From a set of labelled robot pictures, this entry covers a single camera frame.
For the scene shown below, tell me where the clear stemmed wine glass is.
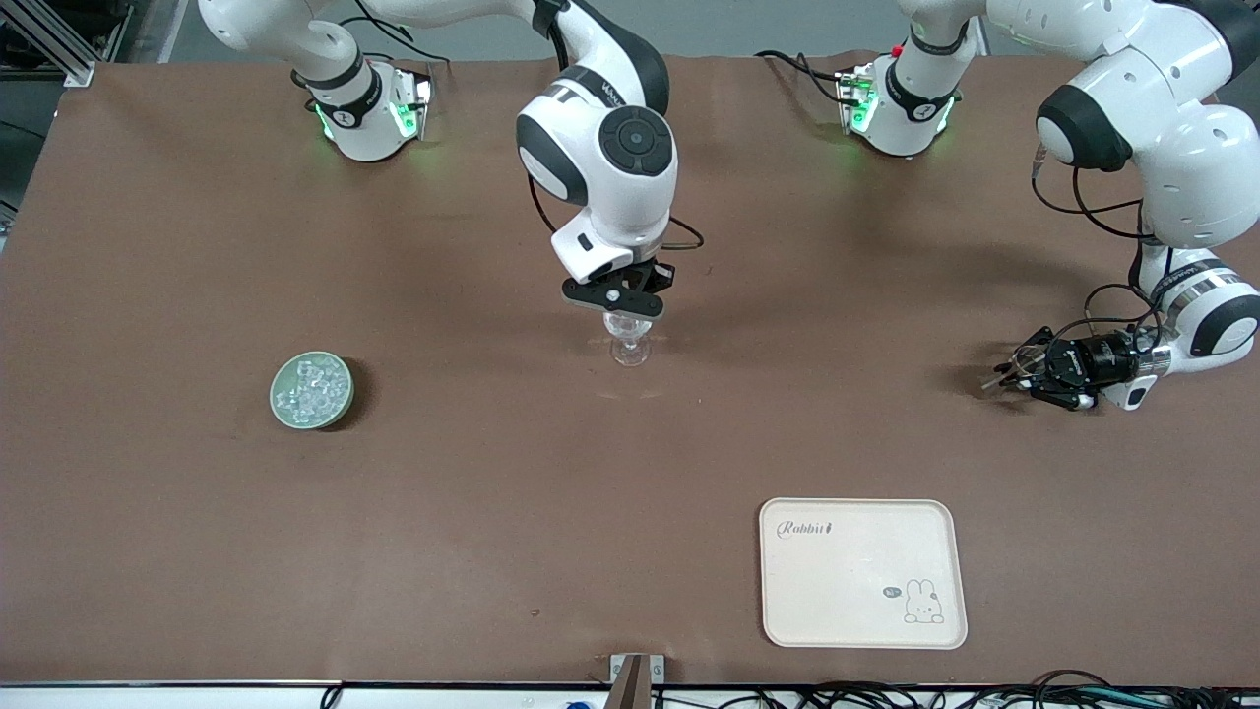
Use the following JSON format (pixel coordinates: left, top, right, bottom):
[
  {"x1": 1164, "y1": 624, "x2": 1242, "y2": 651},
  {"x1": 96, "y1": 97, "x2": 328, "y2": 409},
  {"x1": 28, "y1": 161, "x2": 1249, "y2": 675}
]
[{"x1": 602, "y1": 313, "x2": 656, "y2": 368}]

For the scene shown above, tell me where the pile of clear ice cubes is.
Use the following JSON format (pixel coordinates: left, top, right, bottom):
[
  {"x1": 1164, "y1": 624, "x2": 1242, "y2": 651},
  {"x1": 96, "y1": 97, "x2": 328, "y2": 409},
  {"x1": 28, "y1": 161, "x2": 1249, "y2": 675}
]
[{"x1": 276, "y1": 360, "x2": 351, "y2": 422}]

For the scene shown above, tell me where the brown table mat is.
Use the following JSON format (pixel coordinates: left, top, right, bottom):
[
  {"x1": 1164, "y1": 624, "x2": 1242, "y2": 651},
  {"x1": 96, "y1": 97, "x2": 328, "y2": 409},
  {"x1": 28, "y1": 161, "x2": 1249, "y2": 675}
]
[{"x1": 0, "y1": 51, "x2": 1260, "y2": 687}]

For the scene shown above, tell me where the cream rabbit print tray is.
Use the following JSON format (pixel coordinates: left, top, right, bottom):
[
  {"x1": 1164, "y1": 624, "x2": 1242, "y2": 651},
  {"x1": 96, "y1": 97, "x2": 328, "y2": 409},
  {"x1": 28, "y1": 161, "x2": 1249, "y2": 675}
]
[{"x1": 758, "y1": 497, "x2": 969, "y2": 651}]

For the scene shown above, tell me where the mint green round bowl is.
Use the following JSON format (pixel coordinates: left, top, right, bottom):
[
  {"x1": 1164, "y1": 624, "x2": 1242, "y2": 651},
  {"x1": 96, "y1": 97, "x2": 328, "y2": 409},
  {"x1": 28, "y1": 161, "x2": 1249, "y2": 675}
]
[{"x1": 269, "y1": 352, "x2": 355, "y2": 432}]

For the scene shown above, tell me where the black right arm wrist cable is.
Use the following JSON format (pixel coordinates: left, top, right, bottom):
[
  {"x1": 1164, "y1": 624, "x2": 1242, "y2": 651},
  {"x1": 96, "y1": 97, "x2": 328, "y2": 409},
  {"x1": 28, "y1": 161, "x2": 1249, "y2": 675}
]
[{"x1": 527, "y1": 175, "x2": 706, "y2": 252}]

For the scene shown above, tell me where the black arm wrist cable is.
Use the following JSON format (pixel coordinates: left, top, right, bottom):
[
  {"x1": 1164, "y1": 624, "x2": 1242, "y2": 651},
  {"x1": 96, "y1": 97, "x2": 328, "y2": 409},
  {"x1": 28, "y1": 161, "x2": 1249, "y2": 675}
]
[
  {"x1": 1029, "y1": 138, "x2": 1182, "y2": 355},
  {"x1": 527, "y1": 175, "x2": 706, "y2": 252}
]

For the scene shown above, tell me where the black left arm wrist cable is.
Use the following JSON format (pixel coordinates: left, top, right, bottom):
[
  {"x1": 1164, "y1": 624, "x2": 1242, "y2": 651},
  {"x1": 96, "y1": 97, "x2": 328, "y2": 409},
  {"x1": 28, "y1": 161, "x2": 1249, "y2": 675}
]
[{"x1": 1029, "y1": 138, "x2": 1182, "y2": 355}]

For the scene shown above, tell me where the black left arm base cable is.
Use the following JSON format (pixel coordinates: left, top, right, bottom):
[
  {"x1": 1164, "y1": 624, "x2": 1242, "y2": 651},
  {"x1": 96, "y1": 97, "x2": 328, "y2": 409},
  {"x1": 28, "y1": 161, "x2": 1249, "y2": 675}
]
[{"x1": 753, "y1": 49, "x2": 850, "y2": 107}]

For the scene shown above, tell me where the black arm base cable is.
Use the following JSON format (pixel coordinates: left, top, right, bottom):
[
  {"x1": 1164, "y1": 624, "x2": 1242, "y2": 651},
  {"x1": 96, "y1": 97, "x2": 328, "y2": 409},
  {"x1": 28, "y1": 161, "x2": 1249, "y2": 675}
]
[
  {"x1": 753, "y1": 49, "x2": 850, "y2": 107},
  {"x1": 340, "y1": 0, "x2": 452, "y2": 68}
]

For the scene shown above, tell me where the black looped cable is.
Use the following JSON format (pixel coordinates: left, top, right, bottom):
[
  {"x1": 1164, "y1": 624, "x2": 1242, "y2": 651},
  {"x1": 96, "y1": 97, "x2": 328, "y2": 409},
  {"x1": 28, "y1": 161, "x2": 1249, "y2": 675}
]
[{"x1": 1029, "y1": 670, "x2": 1118, "y2": 695}]

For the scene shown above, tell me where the black right arm base cable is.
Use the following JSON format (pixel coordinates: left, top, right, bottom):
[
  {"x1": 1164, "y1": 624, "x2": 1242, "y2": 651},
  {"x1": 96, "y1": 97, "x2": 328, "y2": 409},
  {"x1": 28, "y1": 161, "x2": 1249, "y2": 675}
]
[{"x1": 340, "y1": 0, "x2": 452, "y2": 68}]

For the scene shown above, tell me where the green cable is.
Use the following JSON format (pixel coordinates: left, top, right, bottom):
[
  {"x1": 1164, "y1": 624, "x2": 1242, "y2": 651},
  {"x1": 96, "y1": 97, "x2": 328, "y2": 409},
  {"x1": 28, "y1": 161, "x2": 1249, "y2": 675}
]
[{"x1": 1078, "y1": 687, "x2": 1182, "y2": 709}]

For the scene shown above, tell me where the grey bracket with wooden post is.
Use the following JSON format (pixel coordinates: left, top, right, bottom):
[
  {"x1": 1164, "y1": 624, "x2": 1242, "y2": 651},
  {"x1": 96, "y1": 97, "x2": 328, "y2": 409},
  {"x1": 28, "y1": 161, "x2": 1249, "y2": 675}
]
[{"x1": 608, "y1": 653, "x2": 666, "y2": 709}]

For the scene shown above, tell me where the aluminium frame post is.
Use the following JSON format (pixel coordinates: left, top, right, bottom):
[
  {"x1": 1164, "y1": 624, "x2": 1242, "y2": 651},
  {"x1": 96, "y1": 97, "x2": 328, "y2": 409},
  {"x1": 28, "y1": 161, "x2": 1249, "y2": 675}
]
[{"x1": 0, "y1": 0, "x2": 99, "y2": 88}]

